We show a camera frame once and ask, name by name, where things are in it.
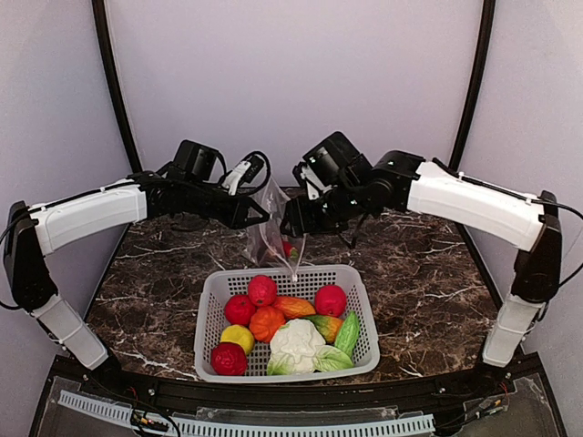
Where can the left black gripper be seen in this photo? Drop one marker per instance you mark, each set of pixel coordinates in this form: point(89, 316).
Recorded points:
point(240, 214)

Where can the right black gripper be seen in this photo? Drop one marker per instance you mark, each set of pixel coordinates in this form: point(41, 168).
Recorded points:
point(301, 218)

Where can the red chili pepper toy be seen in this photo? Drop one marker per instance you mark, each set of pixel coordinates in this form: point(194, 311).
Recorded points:
point(288, 249)

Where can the clear zip top bag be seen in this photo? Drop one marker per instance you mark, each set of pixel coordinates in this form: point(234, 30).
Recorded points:
point(273, 199)

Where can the white cauliflower toy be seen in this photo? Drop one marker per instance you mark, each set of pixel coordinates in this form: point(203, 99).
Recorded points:
point(297, 348)

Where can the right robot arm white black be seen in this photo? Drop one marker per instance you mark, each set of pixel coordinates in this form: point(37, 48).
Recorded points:
point(340, 185)

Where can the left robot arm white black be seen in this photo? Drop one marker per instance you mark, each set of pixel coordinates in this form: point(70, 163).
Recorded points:
point(67, 239)

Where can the red wrinkled fruit left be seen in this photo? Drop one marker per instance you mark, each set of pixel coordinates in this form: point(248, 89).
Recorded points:
point(262, 290)

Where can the red wrinkled fruit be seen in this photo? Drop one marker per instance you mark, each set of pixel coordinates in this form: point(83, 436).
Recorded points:
point(262, 290)
point(330, 300)
point(229, 359)

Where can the white perforated plastic basket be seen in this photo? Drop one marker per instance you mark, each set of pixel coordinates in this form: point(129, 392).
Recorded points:
point(220, 286)

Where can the red wrinkled fruit right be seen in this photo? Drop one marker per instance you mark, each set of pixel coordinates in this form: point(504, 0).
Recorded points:
point(330, 300)

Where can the orange yellow mango toy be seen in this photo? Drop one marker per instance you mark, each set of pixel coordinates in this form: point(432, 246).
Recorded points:
point(293, 308)

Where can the red tomato fruit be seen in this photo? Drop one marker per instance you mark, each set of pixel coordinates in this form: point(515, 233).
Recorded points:
point(239, 310)

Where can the orange pumpkin toy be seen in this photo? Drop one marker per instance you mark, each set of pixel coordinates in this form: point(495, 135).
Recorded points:
point(265, 322)

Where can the green orange mango toy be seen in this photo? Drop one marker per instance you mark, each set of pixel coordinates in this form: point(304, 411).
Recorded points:
point(327, 326)

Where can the green bitter gourd toy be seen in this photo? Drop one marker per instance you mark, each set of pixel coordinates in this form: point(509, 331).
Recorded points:
point(348, 334)

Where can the yellow lemon toy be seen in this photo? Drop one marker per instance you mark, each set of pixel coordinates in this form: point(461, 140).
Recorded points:
point(241, 335)

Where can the red wrinkled fruit front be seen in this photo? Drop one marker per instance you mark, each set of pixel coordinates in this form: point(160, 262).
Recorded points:
point(229, 359)

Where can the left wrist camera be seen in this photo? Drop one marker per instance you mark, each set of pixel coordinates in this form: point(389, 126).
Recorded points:
point(243, 173)

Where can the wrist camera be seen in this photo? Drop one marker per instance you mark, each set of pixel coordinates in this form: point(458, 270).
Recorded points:
point(243, 173)
point(308, 180)

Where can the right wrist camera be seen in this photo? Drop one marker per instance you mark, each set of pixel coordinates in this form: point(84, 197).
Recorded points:
point(308, 180)

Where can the white slotted cable duct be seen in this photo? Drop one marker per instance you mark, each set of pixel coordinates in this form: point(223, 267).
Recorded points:
point(229, 422)

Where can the black front rail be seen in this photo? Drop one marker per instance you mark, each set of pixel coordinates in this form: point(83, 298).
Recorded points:
point(445, 395)

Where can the left black frame post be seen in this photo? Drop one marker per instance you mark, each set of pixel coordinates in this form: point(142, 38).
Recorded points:
point(113, 84)

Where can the black frame post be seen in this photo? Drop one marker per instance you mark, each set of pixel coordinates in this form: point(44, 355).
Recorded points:
point(113, 84)
point(475, 82)

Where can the right black frame post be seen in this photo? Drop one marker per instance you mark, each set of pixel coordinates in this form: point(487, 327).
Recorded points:
point(475, 82)

